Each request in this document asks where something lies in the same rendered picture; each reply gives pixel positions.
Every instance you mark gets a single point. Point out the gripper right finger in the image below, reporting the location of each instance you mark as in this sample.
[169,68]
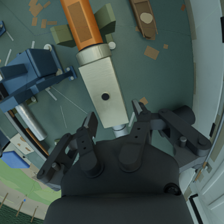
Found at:
[135,140]

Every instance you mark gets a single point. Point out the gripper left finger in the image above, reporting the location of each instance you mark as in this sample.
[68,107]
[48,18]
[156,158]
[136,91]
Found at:
[88,155]

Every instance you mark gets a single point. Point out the silver auger stub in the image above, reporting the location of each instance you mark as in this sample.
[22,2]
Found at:
[120,131]

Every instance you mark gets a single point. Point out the orange thin rod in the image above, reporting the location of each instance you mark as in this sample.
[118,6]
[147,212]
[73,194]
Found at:
[37,142]

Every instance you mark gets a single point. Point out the silver auger tube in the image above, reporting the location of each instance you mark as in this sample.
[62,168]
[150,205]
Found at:
[30,121]

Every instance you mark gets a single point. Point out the orange extension rod silver yoke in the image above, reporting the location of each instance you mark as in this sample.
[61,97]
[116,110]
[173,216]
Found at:
[98,77]

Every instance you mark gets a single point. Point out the dark blue vise yoke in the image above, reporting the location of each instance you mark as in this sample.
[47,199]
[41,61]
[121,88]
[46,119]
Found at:
[52,79]

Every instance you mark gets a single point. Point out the white round bolt head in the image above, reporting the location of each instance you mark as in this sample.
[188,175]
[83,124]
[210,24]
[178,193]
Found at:
[47,47]
[112,45]

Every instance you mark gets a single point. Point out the blue vise body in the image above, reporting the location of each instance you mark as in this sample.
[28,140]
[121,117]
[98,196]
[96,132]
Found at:
[42,61]

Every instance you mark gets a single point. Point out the dark blue vise bar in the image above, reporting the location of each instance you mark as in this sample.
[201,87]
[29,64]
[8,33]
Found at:
[14,70]

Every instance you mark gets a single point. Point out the olive green cradle block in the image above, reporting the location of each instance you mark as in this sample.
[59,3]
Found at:
[61,35]

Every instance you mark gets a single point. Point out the beige stained card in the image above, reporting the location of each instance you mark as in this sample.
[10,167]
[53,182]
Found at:
[20,143]

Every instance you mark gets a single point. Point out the black long bar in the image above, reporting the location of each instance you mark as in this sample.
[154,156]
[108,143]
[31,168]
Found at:
[22,131]

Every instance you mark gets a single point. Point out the blue flat box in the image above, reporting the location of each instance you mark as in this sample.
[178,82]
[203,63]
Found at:
[14,159]

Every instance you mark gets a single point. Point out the wooden stake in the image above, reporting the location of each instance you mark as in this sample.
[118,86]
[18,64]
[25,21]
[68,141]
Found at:
[19,209]
[3,200]
[34,214]

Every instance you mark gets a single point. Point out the white panelled cabinet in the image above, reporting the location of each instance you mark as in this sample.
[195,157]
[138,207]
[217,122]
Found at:
[207,70]

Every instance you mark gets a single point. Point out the beige round disc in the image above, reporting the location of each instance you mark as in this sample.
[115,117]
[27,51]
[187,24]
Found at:
[146,17]

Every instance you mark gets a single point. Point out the brown wooden tray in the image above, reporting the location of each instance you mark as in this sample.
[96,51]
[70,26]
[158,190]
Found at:
[143,7]

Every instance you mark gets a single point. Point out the blue bracket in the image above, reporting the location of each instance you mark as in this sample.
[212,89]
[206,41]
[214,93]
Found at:
[1,28]

